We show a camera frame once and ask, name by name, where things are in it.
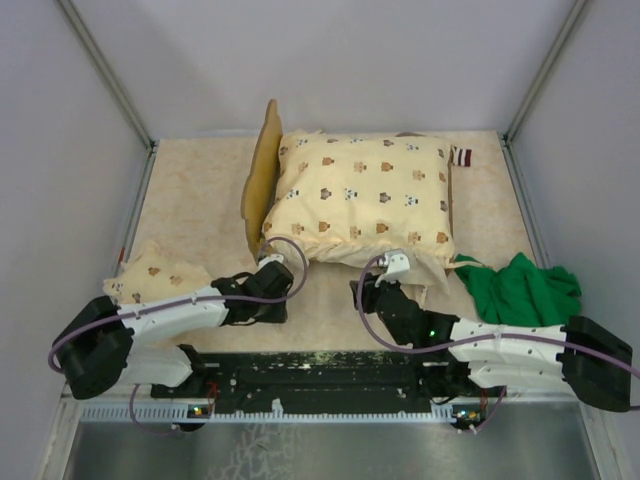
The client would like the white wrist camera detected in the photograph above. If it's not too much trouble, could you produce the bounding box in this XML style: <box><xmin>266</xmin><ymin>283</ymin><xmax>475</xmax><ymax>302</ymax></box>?
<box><xmin>258</xmin><ymin>254</ymin><xmax>285</xmax><ymax>269</ymax></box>
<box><xmin>376</xmin><ymin>249</ymin><xmax>411</xmax><ymax>283</ymax></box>

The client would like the green cloth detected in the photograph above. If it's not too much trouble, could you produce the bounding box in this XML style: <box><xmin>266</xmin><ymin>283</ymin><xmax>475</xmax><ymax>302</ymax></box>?
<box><xmin>455</xmin><ymin>253</ymin><xmax>582</xmax><ymax>328</ymax></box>

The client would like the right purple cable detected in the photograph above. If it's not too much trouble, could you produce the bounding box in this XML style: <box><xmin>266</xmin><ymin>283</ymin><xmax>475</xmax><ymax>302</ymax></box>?
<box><xmin>353</xmin><ymin>257</ymin><xmax>640</xmax><ymax>436</ymax></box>

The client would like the left aluminium frame post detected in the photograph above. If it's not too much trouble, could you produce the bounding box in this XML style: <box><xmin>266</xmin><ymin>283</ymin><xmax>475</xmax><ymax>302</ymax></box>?
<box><xmin>53</xmin><ymin>0</ymin><xmax>155</xmax><ymax>150</ymax></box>

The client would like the brown striped sock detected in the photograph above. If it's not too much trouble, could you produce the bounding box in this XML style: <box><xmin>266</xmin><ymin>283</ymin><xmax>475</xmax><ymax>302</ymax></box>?
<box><xmin>449</xmin><ymin>145</ymin><xmax>472</xmax><ymax>168</ymax></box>

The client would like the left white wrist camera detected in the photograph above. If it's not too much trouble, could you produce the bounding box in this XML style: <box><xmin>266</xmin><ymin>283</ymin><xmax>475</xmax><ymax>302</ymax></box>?
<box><xmin>258</xmin><ymin>254</ymin><xmax>285</xmax><ymax>269</ymax></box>

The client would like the wooden pet bed frame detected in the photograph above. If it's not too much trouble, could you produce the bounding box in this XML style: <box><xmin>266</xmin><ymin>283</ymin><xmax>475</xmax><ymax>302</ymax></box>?
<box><xmin>238</xmin><ymin>98</ymin><xmax>457</xmax><ymax>274</ymax></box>

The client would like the right aluminium frame post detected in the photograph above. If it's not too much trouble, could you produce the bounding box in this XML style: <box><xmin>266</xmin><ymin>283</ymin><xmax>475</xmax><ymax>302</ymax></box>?
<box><xmin>502</xmin><ymin>0</ymin><xmax>592</xmax><ymax>147</ymax></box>

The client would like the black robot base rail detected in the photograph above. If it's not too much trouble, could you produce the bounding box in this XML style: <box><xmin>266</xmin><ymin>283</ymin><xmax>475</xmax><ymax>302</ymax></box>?
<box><xmin>64</xmin><ymin>349</ymin><xmax>601</xmax><ymax>431</ymax></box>

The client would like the aluminium frame post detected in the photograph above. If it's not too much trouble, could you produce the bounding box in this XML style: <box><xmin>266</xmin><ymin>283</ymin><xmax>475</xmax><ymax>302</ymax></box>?
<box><xmin>502</xmin><ymin>0</ymin><xmax>592</xmax><ymax>147</ymax></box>
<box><xmin>53</xmin><ymin>0</ymin><xmax>155</xmax><ymax>150</ymax></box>

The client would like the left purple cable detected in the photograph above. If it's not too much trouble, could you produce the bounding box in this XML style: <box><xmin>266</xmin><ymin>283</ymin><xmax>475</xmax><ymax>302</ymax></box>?
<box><xmin>47</xmin><ymin>236</ymin><xmax>309</xmax><ymax>439</ymax></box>

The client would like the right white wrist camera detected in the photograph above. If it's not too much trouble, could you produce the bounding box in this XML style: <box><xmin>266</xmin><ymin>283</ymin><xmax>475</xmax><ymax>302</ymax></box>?
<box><xmin>376</xmin><ymin>249</ymin><xmax>411</xmax><ymax>283</ymax></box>

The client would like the purple cable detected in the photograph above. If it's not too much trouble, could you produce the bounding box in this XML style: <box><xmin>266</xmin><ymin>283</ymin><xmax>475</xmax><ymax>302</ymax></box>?
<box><xmin>47</xmin><ymin>236</ymin><xmax>309</xmax><ymax>439</ymax></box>
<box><xmin>353</xmin><ymin>257</ymin><xmax>640</xmax><ymax>436</ymax></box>

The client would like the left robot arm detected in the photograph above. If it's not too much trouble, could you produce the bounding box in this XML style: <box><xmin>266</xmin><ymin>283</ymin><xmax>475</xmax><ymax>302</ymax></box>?
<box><xmin>48</xmin><ymin>257</ymin><xmax>300</xmax><ymax>400</ymax></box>

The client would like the small cream animal pillow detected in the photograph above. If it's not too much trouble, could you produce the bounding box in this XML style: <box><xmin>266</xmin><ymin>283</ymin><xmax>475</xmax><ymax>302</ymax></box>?
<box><xmin>103</xmin><ymin>240</ymin><xmax>213</xmax><ymax>305</ymax></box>

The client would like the cream animal print cushion cover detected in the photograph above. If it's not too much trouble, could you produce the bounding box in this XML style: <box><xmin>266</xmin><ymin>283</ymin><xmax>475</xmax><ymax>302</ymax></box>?
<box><xmin>257</xmin><ymin>128</ymin><xmax>484</xmax><ymax>306</ymax></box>

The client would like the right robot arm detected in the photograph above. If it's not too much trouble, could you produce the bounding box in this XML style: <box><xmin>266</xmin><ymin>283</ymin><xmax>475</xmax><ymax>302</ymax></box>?
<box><xmin>349</xmin><ymin>273</ymin><xmax>639</xmax><ymax>413</ymax></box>

